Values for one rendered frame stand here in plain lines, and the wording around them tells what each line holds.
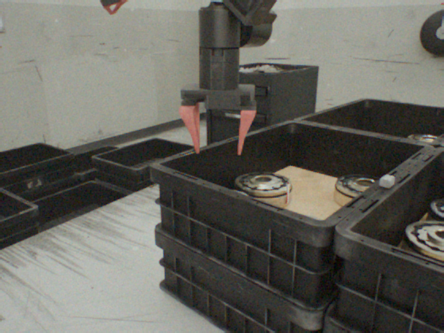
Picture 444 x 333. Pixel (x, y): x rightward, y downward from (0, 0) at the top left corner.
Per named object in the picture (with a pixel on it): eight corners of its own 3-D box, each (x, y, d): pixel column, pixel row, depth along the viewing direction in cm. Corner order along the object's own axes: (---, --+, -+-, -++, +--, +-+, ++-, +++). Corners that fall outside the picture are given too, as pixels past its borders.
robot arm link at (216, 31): (189, 1, 51) (224, -1, 48) (220, 3, 56) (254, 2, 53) (190, 55, 53) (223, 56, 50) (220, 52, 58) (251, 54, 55)
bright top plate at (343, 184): (385, 204, 61) (386, 200, 61) (327, 189, 67) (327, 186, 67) (402, 185, 69) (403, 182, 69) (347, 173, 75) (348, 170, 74)
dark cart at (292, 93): (266, 228, 229) (273, 74, 199) (207, 208, 254) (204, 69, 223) (308, 195, 274) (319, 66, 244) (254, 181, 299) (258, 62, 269)
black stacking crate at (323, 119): (424, 207, 71) (435, 148, 67) (288, 170, 89) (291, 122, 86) (470, 157, 98) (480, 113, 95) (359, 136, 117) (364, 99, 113)
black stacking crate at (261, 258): (316, 323, 43) (326, 234, 39) (151, 235, 61) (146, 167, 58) (423, 208, 70) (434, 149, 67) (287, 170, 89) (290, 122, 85)
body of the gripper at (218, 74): (187, 95, 59) (186, 45, 57) (254, 97, 59) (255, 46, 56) (180, 103, 53) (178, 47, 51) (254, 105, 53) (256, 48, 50)
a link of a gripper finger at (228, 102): (209, 146, 62) (209, 87, 59) (254, 147, 62) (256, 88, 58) (204, 159, 56) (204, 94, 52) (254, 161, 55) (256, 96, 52)
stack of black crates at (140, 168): (144, 267, 166) (135, 170, 151) (101, 246, 183) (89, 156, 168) (202, 231, 197) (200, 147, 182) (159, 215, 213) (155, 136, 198)
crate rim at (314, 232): (325, 250, 39) (327, 230, 38) (145, 178, 58) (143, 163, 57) (434, 158, 67) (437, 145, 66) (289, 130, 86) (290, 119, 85)
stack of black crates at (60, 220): (60, 319, 136) (45, 236, 125) (17, 288, 153) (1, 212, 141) (143, 267, 166) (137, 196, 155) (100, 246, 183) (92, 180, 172)
